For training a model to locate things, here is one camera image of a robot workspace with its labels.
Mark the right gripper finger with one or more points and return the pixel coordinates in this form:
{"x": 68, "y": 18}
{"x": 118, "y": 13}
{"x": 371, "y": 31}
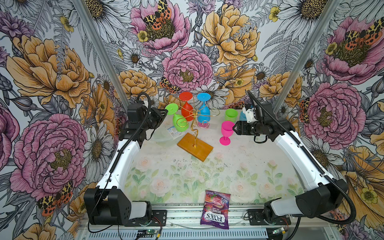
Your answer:
{"x": 237, "y": 132}
{"x": 237, "y": 126}

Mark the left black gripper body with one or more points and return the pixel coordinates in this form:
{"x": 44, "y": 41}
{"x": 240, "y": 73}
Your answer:
{"x": 154, "y": 118}

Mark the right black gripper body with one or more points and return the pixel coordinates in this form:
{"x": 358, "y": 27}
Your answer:
{"x": 253, "y": 128}

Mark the pink wine glass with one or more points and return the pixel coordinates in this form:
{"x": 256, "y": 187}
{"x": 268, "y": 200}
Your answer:
{"x": 227, "y": 131}

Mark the blue wine glass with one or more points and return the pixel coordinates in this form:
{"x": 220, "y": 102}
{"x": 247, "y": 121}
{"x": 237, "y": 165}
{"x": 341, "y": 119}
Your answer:
{"x": 242, "y": 116}
{"x": 204, "y": 114}

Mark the green wine glass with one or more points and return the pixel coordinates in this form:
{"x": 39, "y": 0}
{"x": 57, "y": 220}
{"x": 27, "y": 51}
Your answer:
{"x": 231, "y": 115}
{"x": 179, "y": 121}

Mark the red wine glass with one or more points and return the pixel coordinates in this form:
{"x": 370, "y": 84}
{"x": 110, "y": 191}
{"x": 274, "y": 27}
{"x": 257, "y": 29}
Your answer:
{"x": 187, "y": 109}

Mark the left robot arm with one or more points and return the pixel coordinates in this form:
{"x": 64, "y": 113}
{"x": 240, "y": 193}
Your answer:
{"x": 108, "y": 203}

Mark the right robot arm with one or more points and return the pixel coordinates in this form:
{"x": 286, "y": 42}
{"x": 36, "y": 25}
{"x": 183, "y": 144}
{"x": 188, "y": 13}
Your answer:
{"x": 322, "y": 192}

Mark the clear surgical mask packet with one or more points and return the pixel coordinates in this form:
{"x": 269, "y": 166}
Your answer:
{"x": 165, "y": 134}

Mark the purple Fox's candy bag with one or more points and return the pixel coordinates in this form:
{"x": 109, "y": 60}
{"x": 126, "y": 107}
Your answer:
{"x": 216, "y": 210}

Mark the green circuit board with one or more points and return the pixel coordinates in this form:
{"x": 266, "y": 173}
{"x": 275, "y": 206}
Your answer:
{"x": 147, "y": 233}

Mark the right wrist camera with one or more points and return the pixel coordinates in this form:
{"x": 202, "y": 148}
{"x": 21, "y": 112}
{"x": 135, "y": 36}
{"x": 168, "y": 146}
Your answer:
{"x": 249, "y": 110}

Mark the gold wire glass rack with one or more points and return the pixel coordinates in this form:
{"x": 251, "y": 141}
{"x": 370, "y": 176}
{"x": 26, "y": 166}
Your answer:
{"x": 192, "y": 144}

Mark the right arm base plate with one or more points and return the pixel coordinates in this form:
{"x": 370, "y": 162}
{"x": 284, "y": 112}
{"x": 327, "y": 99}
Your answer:
{"x": 257, "y": 217}

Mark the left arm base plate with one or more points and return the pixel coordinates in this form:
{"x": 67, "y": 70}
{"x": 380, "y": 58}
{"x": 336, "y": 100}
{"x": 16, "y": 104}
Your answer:
{"x": 158, "y": 219}

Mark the aluminium front rail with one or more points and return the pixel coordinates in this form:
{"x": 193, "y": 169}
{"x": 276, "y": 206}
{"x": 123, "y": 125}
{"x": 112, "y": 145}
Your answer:
{"x": 189, "y": 216}

